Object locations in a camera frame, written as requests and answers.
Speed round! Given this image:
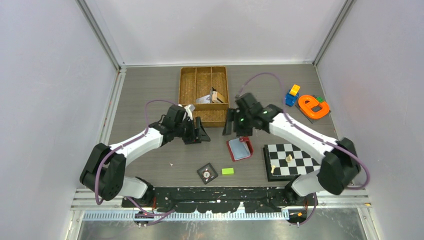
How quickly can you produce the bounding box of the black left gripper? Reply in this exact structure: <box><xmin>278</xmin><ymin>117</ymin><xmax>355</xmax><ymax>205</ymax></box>
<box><xmin>174</xmin><ymin>117</ymin><xmax>210</xmax><ymax>145</ymax></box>

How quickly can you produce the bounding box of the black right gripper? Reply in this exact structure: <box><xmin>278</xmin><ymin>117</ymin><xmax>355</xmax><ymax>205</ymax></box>
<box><xmin>223</xmin><ymin>107</ymin><xmax>254</xmax><ymax>137</ymax></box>

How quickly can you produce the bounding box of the red leather card holder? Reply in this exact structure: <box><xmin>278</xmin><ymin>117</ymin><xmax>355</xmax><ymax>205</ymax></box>
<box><xmin>226</xmin><ymin>136</ymin><xmax>254</xmax><ymax>162</ymax></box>

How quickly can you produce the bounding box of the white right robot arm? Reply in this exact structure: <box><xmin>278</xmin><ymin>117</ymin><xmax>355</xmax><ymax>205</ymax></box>
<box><xmin>222</xmin><ymin>92</ymin><xmax>363</xmax><ymax>205</ymax></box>

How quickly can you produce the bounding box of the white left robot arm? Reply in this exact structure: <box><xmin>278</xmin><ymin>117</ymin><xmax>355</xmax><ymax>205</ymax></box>
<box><xmin>79</xmin><ymin>104</ymin><xmax>210</xmax><ymax>207</ymax></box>

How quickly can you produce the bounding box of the poker chip in black case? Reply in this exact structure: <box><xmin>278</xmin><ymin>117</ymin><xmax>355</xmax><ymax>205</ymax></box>
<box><xmin>196</xmin><ymin>163</ymin><xmax>219</xmax><ymax>185</ymax></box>

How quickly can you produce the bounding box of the green rectangular block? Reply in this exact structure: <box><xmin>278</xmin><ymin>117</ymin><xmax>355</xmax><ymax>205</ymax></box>
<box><xmin>221</xmin><ymin>167</ymin><xmax>235</xmax><ymax>176</ymax></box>

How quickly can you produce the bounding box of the woven wicker divided tray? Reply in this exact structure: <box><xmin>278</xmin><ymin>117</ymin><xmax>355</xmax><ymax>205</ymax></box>
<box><xmin>178</xmin><ymin>66</ymin><xmax>230</xmax><ymax>128</ymax></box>

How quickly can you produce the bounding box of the wooden chess piece lower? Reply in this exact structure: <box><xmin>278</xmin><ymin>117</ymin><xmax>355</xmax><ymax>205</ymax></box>
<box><xmin>270</xmin><ymin>165</ymin><xmax>276</xmax><ymax>174</ymax></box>

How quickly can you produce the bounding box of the wooden chess piece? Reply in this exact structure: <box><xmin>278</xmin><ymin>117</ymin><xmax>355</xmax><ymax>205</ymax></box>
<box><xmin>270</xmin><ymin>165</ymin><xmax>276</xmax><ymax>174</ymax></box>
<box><xmin>285</xmin><ymin>154</ymin><xmax>293</xmax><ymax>163</ymax></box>

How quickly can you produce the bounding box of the black white chessboard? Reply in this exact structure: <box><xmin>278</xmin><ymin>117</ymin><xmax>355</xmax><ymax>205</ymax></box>
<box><xmin>262</xmin><ymin>143</ymin><xmax>321</xmax><ymax>182</ymax></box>

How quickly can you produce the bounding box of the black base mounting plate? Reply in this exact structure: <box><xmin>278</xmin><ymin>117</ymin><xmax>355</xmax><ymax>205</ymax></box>
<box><xmin>122</xmin><ymin>186</ymin><xmax>315</xmax><ymax>214</ymax></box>

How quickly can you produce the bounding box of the wooden chess piece upper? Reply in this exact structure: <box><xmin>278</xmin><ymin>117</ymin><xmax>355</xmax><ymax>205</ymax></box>
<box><xmin>285</xmin><ymin>154</ymin><xmax>293</xmax><ymax>163</ymax></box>

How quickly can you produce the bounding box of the blue toy brick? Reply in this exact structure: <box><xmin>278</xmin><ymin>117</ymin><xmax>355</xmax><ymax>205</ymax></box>
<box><xmin>284</xmin><ymin>93</ymin><xmax>300</xmax><ymax>107</ymax></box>

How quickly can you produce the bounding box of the yellow toy brick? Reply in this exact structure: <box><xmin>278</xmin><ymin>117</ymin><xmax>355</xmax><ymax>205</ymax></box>
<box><xmin>289</xmin><ymin>84</ymin><xmax>301</xmax><ymax>97</ymax></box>

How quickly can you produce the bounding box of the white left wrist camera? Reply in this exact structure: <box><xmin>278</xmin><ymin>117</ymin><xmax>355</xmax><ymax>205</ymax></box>
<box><xmin>183</xmin><ymin>104</ymin><xmax>196</xmax><ymax>122</ymax></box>

